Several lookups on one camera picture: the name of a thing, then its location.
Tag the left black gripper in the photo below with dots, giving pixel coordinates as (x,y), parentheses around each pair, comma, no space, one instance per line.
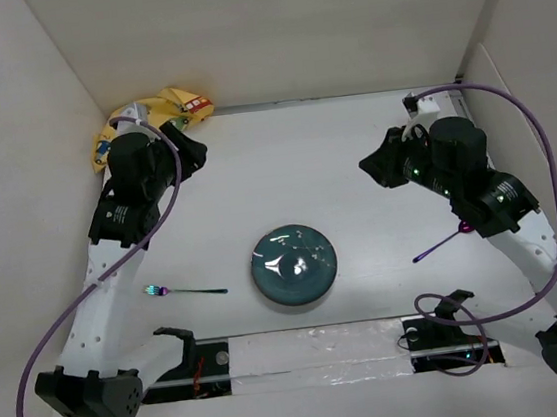
(191,153)

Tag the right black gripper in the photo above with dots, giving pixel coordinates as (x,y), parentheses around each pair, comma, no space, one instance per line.
(383,163)

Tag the yellow vehicle-print cloth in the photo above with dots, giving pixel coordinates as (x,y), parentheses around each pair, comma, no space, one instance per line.
(183,108)

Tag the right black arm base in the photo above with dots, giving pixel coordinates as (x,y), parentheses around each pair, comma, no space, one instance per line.
(434,347)

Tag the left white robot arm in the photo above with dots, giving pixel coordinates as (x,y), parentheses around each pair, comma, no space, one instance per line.
(93,378)

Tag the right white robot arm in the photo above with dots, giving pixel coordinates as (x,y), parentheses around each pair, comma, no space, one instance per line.
(450,159)

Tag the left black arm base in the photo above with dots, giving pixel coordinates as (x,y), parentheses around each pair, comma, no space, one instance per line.
(207,377)

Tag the iridescent purple metal spoon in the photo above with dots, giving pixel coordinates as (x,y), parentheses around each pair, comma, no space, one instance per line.
(462,228)

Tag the dark teal ceramic plate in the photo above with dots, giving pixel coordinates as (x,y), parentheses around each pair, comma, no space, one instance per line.
(293,268)

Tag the iridescent metal fork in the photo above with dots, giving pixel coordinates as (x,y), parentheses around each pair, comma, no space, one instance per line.
(162,291)

